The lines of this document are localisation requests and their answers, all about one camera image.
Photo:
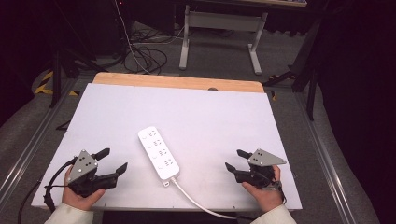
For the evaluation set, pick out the wooden desk top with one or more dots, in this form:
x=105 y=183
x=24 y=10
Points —
x=264 y=2

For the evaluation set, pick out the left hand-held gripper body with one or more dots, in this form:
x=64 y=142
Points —
x=81 y=168

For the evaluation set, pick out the white power strip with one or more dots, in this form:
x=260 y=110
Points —
x=158 y=152

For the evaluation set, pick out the person's right hand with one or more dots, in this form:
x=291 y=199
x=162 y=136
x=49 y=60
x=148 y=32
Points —
x=264 y=196

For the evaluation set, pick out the metal floor rail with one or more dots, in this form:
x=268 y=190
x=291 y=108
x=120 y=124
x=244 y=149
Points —
x=34 y=137
x=323 y=155

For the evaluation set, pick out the yellow black floor tape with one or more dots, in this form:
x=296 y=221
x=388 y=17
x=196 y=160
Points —
x=43 y=87

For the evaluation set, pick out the black stand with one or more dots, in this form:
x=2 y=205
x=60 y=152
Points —
x=56 y=77
x=311 y=93

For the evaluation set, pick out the white board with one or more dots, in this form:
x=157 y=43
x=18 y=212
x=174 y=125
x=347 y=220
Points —
x=202 y=118

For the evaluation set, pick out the person's left hand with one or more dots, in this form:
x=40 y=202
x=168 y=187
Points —
x=74 y=199

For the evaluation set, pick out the white desk frame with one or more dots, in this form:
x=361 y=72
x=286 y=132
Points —
x=186 y=46

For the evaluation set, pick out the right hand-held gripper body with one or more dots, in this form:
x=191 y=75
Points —
x=260 y=174

